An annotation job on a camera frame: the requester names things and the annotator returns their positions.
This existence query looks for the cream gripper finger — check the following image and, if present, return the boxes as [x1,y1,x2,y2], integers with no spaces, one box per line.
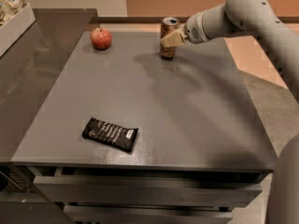
[161,29,188,48]

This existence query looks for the orange soda can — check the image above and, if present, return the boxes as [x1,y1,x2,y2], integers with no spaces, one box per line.
[160,17,180,60]

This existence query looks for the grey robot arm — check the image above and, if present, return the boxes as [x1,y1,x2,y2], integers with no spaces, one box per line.
[161,0,299,224]

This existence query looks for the black rxbar chocolate bar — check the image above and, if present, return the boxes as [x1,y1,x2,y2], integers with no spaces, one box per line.
[82,118,138,153]

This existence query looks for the red apple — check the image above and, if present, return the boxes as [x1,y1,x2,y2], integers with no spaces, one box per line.
[91,28,112,50]

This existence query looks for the upper grey drawer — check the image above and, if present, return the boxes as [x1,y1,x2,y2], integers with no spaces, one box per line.
[34,175,262,208]

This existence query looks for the grey drawer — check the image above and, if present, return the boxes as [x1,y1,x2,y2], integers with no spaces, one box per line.
[64,205,233,224]
[34,175,262,208]

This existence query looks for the white snack box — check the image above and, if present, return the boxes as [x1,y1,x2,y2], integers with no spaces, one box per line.
[0,4,36,57]

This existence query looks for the snack bags in box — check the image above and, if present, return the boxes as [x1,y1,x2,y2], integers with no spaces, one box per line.
[0,0,24,26]

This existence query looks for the lower grey drawer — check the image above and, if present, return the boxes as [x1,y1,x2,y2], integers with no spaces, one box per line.
[64,205,233,224]

